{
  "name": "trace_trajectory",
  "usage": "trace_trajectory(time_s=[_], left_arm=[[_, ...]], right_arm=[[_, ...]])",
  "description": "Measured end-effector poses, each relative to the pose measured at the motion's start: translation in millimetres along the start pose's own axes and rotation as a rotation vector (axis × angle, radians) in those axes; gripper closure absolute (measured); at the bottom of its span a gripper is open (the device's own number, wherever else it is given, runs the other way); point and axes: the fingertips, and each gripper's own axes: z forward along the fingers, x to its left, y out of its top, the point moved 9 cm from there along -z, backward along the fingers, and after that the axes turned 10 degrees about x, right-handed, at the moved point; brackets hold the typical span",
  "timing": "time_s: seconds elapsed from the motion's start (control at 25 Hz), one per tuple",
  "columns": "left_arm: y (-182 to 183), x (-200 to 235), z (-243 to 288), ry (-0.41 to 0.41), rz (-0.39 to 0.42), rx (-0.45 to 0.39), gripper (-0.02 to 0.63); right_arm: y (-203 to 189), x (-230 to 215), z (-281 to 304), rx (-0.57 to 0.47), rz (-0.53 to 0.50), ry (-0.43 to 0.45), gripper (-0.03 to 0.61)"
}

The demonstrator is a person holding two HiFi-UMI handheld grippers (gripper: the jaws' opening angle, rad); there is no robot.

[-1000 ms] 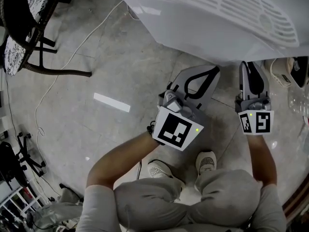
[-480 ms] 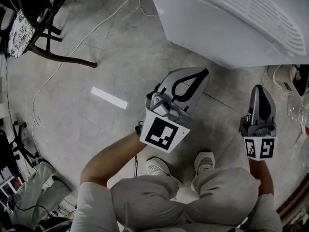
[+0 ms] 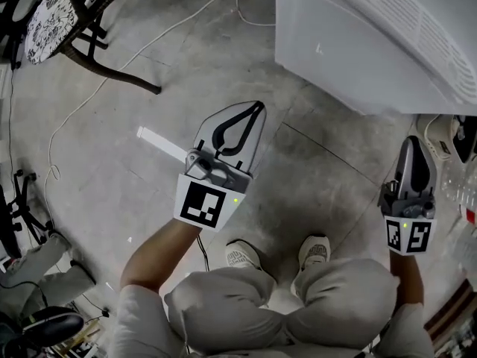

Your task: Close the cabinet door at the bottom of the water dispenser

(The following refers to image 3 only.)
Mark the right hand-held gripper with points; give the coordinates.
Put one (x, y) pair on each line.
(410, 233)

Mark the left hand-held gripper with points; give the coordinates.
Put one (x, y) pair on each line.
(203, 203)

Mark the person's left forearm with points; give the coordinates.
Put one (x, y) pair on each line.
(156, 256)

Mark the person's right forearm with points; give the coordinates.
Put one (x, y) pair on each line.
(408, 278)

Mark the white power strip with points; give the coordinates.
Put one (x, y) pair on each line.
(434, 140)

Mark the clear plastic bottles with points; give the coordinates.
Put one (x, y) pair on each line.
(460, 185)

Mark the black bag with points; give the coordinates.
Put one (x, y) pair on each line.
(466, 140)

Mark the white flat strip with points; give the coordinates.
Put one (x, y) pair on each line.
(160, 142)

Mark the person's left white shoe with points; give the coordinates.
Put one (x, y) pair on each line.
(242, 256)

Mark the person's white shoe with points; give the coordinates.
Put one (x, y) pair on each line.
(315, 252)
(242, 256)

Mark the person's right white shoe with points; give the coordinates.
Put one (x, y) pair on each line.
(315, 252)

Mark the striped brown rug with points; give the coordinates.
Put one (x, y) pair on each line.
(452, 315)

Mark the person's right leg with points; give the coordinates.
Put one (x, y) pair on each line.
(343, 300)

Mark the person's leg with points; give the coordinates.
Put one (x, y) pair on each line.
(343, 300)
(227, 311)
(41, 267)

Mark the dark wicker chair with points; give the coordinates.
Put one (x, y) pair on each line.
(93, 54)

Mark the person's left leg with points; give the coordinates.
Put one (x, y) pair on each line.
(227, 311)

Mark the black white patterned cushion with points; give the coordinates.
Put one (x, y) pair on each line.
(52, 21)

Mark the black office chair base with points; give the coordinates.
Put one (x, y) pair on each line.
(22, 215)

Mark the black rounded seat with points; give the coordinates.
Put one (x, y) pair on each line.
(52, 324)

